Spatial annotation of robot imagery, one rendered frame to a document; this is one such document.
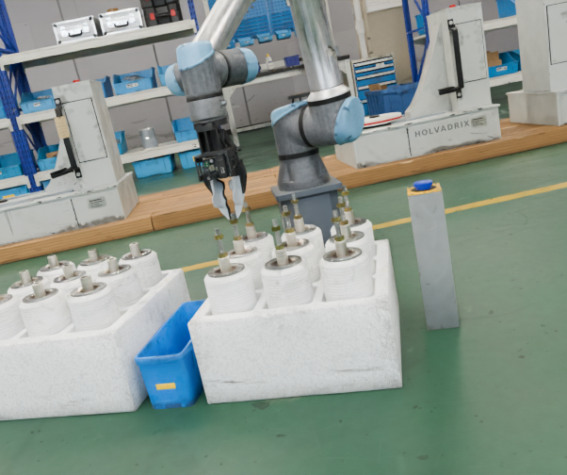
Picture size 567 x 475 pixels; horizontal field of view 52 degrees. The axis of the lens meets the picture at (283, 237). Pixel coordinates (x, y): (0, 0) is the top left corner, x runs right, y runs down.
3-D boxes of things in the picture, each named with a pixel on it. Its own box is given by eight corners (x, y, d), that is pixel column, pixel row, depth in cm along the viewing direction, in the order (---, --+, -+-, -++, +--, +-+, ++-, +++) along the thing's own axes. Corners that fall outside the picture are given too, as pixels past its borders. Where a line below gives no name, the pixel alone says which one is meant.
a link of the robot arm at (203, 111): (192, 102, 123) (230, 94, 121) (198, 123, 124) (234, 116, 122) (182, 104, 116) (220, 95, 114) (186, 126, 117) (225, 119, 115)
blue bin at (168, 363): (194, 345, 148) (183, 302, 145) (234, 341, 145) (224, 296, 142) (146, 412, 120) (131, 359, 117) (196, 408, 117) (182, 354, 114)
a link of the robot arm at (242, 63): (220, 53, 132) (186, 57, 124) (258, 42, 125) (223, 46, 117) (228, 88, 134) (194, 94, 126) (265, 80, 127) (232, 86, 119)
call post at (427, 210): (425, 318, 137) (406, 188, 129) (456, 314, 135) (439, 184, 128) (427, 331, 130) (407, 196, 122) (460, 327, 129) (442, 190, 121)
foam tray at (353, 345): (251, 323, 154) (235, 259, 150) (398, 306, 146) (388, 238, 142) (207, 404, 118) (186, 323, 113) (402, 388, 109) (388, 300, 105)
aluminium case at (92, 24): (70, 49, 566) (64, 27, 561) (107, 40, 567) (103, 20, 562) (56, 45, 525) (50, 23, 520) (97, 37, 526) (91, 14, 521)
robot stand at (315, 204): (288, 279, 183) (269, 187, 176) (346, 266, 184) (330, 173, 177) (297, 299, 165) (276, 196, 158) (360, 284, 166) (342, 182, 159)
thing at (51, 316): (57, 362, 136) (35, 290, 132) (94, 358, 134) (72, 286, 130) (33, 383, 127) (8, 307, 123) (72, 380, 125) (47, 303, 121)
